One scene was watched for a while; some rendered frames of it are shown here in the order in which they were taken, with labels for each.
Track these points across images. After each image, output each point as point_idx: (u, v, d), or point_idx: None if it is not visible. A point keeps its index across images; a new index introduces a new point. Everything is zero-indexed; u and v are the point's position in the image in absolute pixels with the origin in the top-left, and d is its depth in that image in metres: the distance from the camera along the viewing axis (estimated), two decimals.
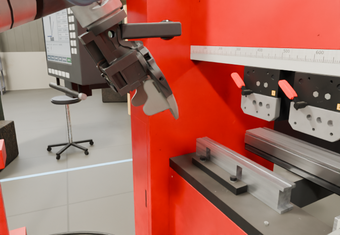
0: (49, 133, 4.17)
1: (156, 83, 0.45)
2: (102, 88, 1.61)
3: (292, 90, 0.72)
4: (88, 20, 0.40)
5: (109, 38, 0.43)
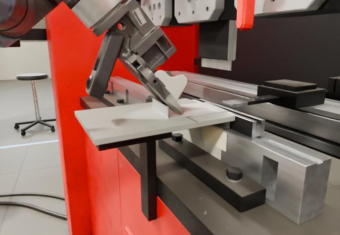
0: (22, 114, 4.17)
1: None
2: (32, 40, 1.60)
3: None
4: None
5: (122, 25, 0.47)
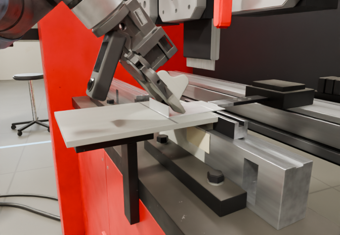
0: (19, 114, 4.16)
1: None
2: (25, 39, 1.59)
3: None
4: None
5: (122, 25, 0.46)
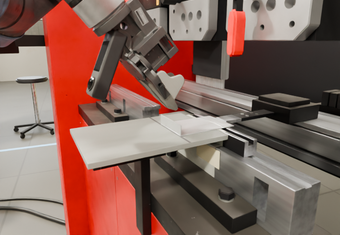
0: (22, 116, 4.18)
1: None
2: (30, 46, 1.61)
3: None
4: None
5: (122, 25, 0.46)
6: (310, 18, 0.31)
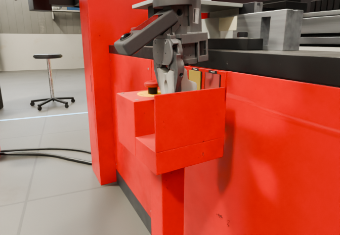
0: (35, 96, 4.42)
1: None
2: (61, 4, 1.85)
3: None
4: None
5: None
6: None
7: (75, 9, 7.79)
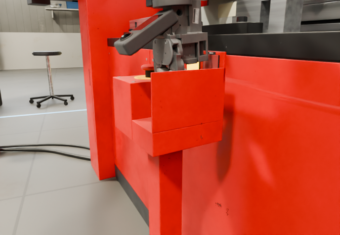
0: (35, 93, 4.40)
1: None
2: None
3: None
4: None
5: None
6: None
7: (75, 7, 7.77)
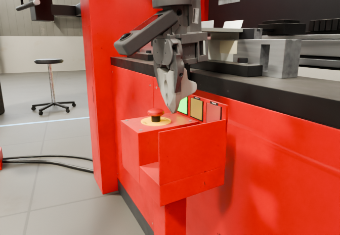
0: (36, 99, 4.44)
1: None
2: (64, 14, 1.87)
3: None
4: None
5: None
6: None
7: None
